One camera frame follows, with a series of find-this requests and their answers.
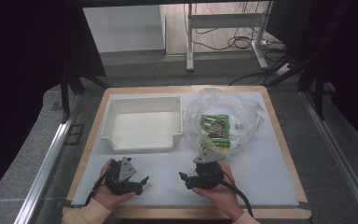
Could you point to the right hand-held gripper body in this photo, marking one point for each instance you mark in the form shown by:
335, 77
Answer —
206, 175

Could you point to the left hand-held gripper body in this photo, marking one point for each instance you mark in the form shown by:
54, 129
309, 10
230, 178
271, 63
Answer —
121, 182

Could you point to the person's left hand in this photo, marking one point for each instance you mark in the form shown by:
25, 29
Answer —
110, 197

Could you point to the person's right hand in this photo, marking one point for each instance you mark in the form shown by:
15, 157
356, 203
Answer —
222, 199

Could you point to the green snack packet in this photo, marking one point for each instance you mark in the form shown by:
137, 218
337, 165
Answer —
215, 129

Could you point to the white table mat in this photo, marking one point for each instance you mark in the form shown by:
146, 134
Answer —
261, 174

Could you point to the white plastic bin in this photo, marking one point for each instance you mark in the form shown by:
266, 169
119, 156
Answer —
143, 124

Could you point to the clear plastic bag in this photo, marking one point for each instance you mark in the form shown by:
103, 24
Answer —
245, 118

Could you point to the black tripod stand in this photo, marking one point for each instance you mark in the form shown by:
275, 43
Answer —
318, 90
64, 93

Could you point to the white power strip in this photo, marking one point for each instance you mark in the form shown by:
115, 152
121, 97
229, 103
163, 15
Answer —
283, 69

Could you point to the dark curtain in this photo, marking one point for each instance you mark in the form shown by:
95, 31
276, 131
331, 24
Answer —
348, 62
21, 77

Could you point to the aluminium floor rail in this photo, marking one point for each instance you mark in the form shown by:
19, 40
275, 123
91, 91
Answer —
338, 155
43, 174

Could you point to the white metal desk frame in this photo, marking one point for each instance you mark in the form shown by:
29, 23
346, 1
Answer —
223, 20

